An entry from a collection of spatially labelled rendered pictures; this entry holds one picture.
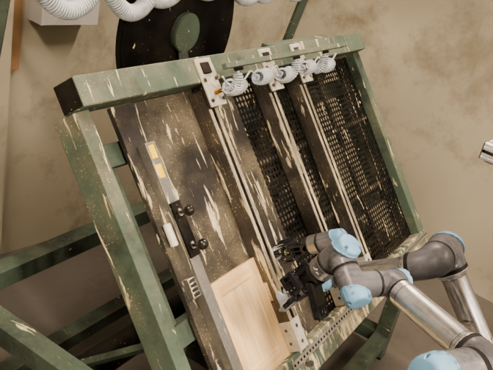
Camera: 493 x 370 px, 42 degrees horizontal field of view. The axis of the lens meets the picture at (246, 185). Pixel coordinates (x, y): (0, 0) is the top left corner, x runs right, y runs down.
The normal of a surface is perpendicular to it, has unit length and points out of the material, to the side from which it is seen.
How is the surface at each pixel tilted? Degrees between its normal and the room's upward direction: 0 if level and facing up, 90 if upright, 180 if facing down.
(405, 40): 90
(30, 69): 90
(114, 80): 51
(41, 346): 0
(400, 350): 0
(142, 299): 90
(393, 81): 90
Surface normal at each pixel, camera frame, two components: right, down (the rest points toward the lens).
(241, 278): 0.77, -0.26
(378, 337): 0.20, -0.89
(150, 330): -0.53, 0.25
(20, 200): 0.74, 0.41
